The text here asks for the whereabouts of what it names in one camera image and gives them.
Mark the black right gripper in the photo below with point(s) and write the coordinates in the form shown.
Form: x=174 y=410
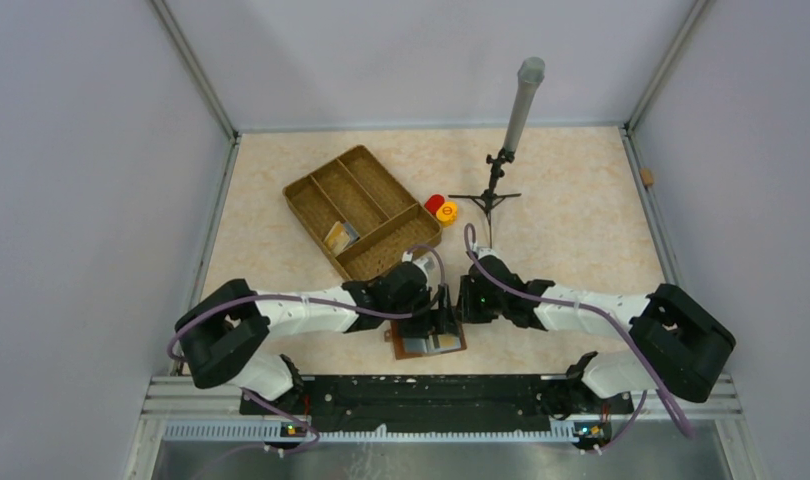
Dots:
x=467 y=311

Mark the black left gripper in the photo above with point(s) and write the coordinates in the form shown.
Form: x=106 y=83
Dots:
x=440 y=321

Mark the brown leather card holder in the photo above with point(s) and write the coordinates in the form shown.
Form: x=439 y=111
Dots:
x=410 y=348

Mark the woven brown divided tray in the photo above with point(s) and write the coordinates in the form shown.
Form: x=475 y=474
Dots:
x=356 y=188

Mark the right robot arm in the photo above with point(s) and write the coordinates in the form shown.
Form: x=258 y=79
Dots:
x=675 y=347

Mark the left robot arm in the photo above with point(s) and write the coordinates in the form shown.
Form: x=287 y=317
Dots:
x=221 y=338

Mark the orange cylinder button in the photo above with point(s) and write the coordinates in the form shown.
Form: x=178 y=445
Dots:
x=447 y=213

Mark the red cylinder button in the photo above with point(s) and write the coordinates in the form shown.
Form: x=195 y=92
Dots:
x=434 y=203

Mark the black tripod stand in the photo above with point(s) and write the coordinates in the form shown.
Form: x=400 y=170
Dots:
x=489 y=199

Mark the grey tube on stand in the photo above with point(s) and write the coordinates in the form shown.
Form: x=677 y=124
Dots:
x=529 y=78

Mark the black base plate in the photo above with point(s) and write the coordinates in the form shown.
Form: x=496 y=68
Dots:
x=446 y=403

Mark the small wooden wall block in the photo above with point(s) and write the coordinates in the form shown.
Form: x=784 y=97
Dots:
x=647 y=177

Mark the aluminium frame rail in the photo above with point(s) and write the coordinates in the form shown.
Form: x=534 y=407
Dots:
x=187 y=433

